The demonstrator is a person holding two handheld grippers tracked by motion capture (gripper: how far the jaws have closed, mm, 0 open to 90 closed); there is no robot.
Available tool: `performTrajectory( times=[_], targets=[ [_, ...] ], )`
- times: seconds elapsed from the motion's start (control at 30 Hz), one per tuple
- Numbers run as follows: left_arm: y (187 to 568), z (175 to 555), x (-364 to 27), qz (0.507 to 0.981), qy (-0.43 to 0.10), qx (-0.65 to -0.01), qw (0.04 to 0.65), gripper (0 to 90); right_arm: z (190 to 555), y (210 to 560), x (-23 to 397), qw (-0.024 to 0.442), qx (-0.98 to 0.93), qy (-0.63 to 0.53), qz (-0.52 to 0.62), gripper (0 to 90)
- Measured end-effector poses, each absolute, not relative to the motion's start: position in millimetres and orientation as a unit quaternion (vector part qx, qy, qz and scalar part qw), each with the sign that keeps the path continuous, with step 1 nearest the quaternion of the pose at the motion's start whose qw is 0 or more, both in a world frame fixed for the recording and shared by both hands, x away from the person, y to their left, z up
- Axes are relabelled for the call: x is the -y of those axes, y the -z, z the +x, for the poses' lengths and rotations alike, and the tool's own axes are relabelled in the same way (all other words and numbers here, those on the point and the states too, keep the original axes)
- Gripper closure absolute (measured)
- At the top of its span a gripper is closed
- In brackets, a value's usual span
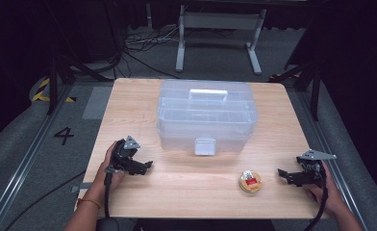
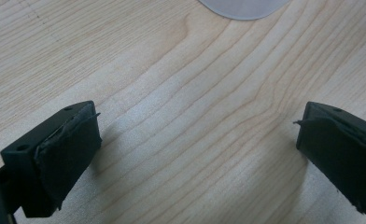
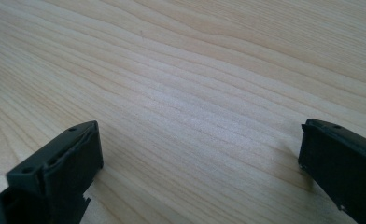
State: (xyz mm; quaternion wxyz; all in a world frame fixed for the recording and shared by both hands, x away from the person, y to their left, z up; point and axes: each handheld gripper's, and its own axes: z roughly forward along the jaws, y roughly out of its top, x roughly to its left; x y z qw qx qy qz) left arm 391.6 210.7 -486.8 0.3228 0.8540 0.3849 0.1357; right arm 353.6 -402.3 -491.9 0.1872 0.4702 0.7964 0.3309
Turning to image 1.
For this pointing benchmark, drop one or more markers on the yellow black hazard tape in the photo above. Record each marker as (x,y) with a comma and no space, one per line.
(39,93)

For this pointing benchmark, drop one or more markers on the person's left hand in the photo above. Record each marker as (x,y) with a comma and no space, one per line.
(103,183)

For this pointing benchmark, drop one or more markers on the black tripod stand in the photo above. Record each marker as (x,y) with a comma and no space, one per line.
(314,93)
(52,83)

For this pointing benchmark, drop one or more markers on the black stool seat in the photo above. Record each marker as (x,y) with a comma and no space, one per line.
(108,225)

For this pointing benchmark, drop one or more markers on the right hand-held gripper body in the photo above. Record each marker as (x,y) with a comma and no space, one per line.
(311,174)

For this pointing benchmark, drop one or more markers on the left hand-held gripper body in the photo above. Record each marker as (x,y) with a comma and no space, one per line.
(125,157)

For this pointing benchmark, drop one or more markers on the clear plastic storage box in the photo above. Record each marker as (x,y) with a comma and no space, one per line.
(206,118)

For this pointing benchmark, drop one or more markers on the small grey table bracket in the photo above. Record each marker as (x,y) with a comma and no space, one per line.
(80,187)

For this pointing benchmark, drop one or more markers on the grey metal desk frame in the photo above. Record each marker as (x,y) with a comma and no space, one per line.
(220,20)

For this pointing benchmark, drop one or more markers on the person's right hand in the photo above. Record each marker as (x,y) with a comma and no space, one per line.
(332,199)

